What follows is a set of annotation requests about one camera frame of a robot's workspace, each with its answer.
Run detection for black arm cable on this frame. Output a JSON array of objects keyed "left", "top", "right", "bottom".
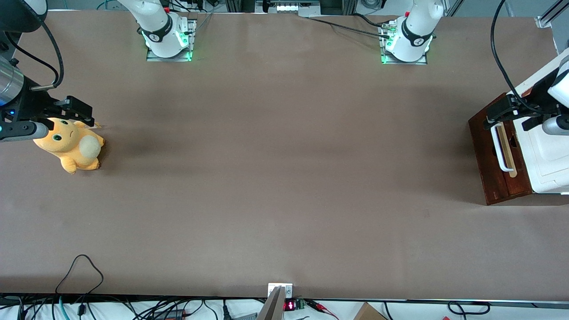
[
  {"left": 490, "top": 0, "right": 541, "bottom": 114},
  {"left": 0, "top": 20, "right": 65, "bottom": 92}
]

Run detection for thin black table cable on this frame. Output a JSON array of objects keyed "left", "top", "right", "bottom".
[{"left": 307, "top": 16, "right": 392, "bottom": 39}]

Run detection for thick black table cable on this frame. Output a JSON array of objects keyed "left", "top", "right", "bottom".
[{"left": 351, "top": 13, "right": 392, "bottom": 30}]

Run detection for black looped cable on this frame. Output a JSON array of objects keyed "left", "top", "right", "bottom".
[{"left": 55, "top": 254, "right": 104, "bottom": 295}]

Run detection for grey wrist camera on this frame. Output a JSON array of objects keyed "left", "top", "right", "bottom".
[
  {"left": 541, "top": 115, "right": 569, "bottom": 136},
  {"left": 0, "top": 120, "right": 50, "bottom": 143}
]

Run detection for dark brown wooden drawer cabinet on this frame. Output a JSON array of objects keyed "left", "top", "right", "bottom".
[{"left": 468, "top": 92, "right": 534, "bottom": 206}]

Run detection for black coiled cable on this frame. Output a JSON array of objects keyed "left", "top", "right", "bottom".
[{"left": 447, "top": 301, "right": 491, "bottom": 316}]

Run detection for device with white lights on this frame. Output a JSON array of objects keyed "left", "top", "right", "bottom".
[{"left": 254, "top": 0, "right": 321, "bottom": 14}]

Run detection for aluminium frame profile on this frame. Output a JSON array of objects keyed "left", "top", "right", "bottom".
[{"left": 536, "top": 0, "right": 569, "bottom": 29}]

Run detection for orange plush toy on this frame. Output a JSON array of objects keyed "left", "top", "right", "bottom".
[{"left": 32, "top": 116, "right": 105, "bottom": 175}]

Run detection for red clip leads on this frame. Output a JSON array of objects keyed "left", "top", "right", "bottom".
[{"left": 306, "top": 300, "right": 339, "bottom": 320}]

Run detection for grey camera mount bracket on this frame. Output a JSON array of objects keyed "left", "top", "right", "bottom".
[{"left": 257, "top": 283, "right": 294, "bottom": 320}]

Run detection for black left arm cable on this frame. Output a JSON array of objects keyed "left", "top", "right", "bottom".
[{"left": 490, "top": 0, "right": 541, "bottom": 114}]

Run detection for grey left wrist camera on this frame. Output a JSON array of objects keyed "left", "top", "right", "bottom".
[{"left": 541, "top": 115, "right": 569, "bottom": 136}]

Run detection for brown cardboard box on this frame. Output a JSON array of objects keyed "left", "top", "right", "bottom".
[{"left": 353, "top": 302, "right": 388, "bottom": 320}]

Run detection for white drawer handle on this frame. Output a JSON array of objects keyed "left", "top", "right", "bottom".
[{"left": 490, "top": 123, "right": 515, "bottom": 173}]

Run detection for white plastic box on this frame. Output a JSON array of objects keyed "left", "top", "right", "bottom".
[{"left": 506, "top": 48, "right": 569, "bottom": 195}]

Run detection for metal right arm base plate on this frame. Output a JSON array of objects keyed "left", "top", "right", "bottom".
[{"left": 146, "top": 18, "right": 197, "bottom": 63}]

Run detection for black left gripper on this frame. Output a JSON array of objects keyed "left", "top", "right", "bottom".
[{"left": 485, "top": 71, "right": 558, "bottom": 132}]

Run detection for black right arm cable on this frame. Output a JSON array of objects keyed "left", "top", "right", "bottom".
[{"left": 0, "top": 20, "right": 65, "bottom": 92}]

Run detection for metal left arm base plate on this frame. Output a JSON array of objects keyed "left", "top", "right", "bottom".
[{"left": 379, "top": 22, "right": 428, "bottom": 66}]

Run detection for light wooden handle backing strip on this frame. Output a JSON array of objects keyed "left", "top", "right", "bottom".
[{"left": 496, "top": 121, "right": 519, "bottom": 178}]

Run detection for dark wooden drawer with handle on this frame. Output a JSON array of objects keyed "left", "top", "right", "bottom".
[{"left": 489, "top": 94, "right": 532, "bottom": 199}]

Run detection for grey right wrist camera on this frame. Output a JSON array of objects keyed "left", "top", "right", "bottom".
[{"left": 0, "top": 120, "right": 50, "bottom": 143}]

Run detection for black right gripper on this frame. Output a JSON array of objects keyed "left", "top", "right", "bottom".
[{"left": 0, "top": 76, "right": 95, "bottom": 129}]

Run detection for black power adapter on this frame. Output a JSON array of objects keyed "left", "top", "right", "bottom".
[{"left": 151, "top": 309, "right": 187, "bottom": 320}]

